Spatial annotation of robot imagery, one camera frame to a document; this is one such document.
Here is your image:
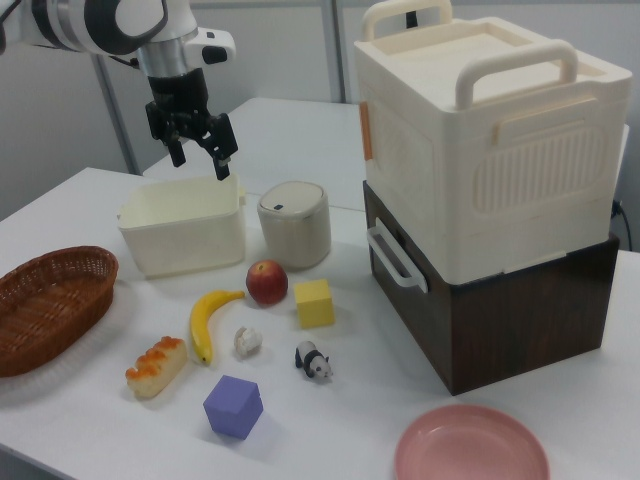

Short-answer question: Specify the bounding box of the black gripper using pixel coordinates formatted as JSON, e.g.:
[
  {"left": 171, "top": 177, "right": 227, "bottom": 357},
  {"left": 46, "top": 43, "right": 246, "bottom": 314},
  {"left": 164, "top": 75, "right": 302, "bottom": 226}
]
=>
[{"left": 144, "top": 67, "right": 238, "bottom": 182}]

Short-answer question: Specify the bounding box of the bread with orange topping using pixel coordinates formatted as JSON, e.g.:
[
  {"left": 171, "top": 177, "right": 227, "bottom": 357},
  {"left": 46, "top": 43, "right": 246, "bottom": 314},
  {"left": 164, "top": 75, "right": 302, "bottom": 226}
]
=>
[{"left": 124, "top": 336, "right": 189, "bottom": 400}]

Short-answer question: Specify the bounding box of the brown wicker basket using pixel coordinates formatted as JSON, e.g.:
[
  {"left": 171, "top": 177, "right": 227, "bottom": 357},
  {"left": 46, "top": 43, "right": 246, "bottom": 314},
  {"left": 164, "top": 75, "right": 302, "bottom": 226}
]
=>
[{"left": 0, "top": 244, "right": 120, "bottom": 379}]

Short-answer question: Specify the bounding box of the cream plastic tub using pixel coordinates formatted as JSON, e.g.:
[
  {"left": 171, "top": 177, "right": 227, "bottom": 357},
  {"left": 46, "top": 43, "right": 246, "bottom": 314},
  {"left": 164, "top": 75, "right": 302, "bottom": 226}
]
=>
[{"left": 116, "top": 173, "right": 248, "bottom": 279}]

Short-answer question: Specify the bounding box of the small cream trash can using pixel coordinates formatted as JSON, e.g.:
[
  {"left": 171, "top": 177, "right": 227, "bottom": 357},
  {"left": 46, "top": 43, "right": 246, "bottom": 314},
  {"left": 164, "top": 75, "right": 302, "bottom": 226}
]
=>
[{"left": 256, "top": 180, "right": 332, "bottom": 272}]

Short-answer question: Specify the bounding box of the red apple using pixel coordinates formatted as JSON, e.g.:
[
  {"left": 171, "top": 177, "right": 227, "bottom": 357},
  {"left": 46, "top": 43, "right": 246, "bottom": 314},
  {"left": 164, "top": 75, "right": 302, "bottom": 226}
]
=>
[{"left": 245, "top": 259, "right": 290, "bottom": 307}]

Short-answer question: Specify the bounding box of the yellow banana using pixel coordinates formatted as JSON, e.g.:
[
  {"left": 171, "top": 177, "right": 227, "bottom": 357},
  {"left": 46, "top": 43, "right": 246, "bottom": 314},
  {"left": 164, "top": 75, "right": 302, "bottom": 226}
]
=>
[{"left": 189, "top": 289, "right": 247, "bottom": 365}]

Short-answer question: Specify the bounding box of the yellow cube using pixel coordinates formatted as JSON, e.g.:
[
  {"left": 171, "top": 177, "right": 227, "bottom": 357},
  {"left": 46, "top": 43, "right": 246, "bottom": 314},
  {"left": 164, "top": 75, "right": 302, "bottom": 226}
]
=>
[{"left": 293, "top": 278, "right": 335, "bottom": 330}]

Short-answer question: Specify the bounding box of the white garlic bulb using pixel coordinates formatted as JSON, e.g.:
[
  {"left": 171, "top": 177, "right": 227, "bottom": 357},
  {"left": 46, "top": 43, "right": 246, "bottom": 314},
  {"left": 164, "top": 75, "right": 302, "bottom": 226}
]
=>
[{"left": 233, "top": 326, "right": 265, "bottom": 360}]

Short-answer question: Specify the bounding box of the panda toy figure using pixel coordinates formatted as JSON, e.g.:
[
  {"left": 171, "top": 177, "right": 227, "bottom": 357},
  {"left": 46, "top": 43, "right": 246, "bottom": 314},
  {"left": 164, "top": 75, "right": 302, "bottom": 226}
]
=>
[{"left": 293, "top": 340, "right": 335, "bottom": 384}]

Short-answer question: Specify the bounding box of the purple cube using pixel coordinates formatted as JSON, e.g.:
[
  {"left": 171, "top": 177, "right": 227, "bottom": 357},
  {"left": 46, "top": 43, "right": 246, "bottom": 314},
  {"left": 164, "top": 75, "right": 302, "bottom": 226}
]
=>
[{"left": 202, "top": 374, "right": 265, "bottom": 441}]

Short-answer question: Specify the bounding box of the dark wooden drawer box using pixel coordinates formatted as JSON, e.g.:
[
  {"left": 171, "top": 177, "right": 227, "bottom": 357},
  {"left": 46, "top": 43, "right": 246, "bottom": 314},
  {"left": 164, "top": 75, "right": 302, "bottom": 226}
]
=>
[{"left": 362, "top": 180, "right": 621, "bottom": 397}]

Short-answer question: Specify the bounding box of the pink plate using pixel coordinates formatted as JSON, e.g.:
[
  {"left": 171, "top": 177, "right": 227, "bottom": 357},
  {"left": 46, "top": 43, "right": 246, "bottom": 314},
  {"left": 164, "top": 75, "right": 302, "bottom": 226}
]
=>
[{"left": 393, "top": 404, "right": 551, "bottom": 480}]

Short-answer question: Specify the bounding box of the slanted grey partition post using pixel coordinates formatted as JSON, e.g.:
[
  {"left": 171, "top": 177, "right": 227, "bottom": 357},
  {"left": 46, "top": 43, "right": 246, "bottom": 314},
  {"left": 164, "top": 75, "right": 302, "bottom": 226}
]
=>
[{"left": 88, "top": 49, "right": 140, "bottom": 176}]

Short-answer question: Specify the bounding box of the upright grey partition post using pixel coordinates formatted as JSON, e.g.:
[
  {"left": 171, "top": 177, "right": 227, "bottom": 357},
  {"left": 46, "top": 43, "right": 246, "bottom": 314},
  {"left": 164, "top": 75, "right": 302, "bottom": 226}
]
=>
[{"left": 328, "top": 0, "right": 348, "bottom": 105}]

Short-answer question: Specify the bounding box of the white drawer handle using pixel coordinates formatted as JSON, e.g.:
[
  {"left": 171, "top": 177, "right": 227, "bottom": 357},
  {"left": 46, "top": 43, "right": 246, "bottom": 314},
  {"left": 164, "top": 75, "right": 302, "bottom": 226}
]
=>
[{"left": 366, "top": 219, "right": 431, "bottom": 294}]

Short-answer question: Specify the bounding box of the cream storage box with handles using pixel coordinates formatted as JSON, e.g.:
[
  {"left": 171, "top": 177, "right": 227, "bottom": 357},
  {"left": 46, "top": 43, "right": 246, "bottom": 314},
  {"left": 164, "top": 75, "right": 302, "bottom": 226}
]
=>
[{"left": 353, "top": 0, "right": 632, "bottom": 294}]

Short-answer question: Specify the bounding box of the black cable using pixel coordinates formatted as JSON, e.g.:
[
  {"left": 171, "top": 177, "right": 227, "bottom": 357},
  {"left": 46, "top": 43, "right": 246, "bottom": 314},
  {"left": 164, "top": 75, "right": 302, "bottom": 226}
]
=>
[{"left": 610, "top": 198, "right": 633, "bottom": 252}]

